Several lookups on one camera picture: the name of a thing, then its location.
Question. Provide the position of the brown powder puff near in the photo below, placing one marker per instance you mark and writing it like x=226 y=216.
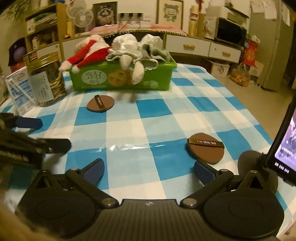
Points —
x=205 y=148

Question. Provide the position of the white storage box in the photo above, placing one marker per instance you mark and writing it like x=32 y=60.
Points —
x=217 y=69

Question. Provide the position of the potted green plant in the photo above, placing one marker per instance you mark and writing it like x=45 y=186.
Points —
x=14 y=9

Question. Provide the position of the white blue carton box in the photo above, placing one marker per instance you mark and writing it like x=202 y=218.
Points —
x=20 y=91

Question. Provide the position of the grey towel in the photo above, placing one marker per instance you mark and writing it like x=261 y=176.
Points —
x=150 y=52

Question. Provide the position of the microwave oven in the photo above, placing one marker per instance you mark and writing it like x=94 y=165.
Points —
x=225 y=24

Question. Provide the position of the white drawer tv cabinet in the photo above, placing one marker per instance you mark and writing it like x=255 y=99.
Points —
x=173 y=42

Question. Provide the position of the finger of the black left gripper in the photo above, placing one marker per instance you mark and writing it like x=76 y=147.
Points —
x=54 y=145
x=34 y=123

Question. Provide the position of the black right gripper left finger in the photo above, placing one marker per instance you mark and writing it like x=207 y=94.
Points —
x=65 y=204

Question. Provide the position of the blue white checkered tablecloth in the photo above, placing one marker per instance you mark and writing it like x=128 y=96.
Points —
x=142 y=139

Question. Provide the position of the wooden shelf cabinet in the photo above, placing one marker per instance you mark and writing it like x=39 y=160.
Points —
x=46 y=30

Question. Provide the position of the green plastic bin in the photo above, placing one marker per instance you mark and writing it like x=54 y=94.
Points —
x=109 y=75

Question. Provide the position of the brown powder puff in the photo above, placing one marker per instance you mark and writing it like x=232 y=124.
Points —
x=100 y=103
x=205 y=148

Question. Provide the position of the framed raccoon picture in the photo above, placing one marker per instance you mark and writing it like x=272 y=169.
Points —
x=105 y=13

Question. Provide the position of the bag of oranges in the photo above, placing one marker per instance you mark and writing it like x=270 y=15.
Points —
x=240 y=75

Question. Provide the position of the pink santa plush toy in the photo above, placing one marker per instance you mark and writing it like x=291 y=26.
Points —
x=94 y=50

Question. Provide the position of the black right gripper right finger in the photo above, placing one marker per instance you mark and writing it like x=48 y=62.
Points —
x=235 y=205

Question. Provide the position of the white desk fan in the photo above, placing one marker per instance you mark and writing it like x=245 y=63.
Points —
x=83 y=18
x=74 y=7

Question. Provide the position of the grey refrigerator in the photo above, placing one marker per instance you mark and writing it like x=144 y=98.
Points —
x=273 y=23

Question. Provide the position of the smartphone on stand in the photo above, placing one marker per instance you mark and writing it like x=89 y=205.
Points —
x=279 y=162

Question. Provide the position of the white cloth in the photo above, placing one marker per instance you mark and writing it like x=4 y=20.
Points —
x=129 y=43

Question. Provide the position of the framed cartoon girl picture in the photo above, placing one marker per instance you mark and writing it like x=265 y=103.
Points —
x=170 y=13

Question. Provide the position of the pink table runner cloth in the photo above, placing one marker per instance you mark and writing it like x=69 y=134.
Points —
x=117 y=28

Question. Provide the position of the glass jar gold lid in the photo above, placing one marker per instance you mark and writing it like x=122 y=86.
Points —
x=46 y=79

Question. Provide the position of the brown powder puff far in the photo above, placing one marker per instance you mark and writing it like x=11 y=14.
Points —
x=100 y=103

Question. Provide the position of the red gift bag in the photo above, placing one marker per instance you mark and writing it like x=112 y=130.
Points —
x=250 y=52

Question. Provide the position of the rag doll blue dress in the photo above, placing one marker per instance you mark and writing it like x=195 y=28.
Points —
x=136 y=61

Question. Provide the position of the purple ball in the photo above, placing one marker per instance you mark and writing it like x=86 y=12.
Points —
x=19 y=53

